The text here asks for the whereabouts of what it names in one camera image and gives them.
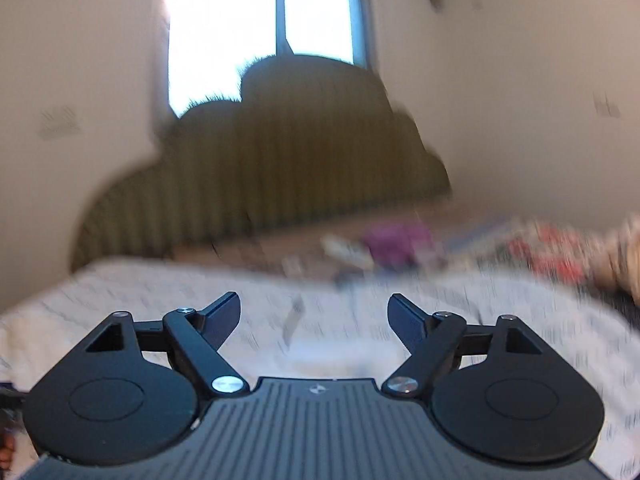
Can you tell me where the white wall switch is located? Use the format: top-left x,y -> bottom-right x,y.
592,93 -> 622,119

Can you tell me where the peach crumpled garment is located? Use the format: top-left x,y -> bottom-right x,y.
593,214 -> 640,306

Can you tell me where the green upholstered headboard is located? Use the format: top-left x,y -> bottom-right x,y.
70,55 -> 451,271

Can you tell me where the purple garment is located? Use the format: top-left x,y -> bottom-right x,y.
361,222 -> 436,268

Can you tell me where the red floral cloth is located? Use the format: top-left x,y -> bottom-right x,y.
506,221 -> 599,285

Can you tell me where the headboard wall window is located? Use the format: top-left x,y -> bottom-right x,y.
156,0 -> 374,120

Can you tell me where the white script-printed bedsheet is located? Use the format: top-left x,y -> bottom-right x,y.
1,259 -> 639,479

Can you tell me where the double wall socket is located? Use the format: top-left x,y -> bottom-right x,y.
37,105 -> 81,140

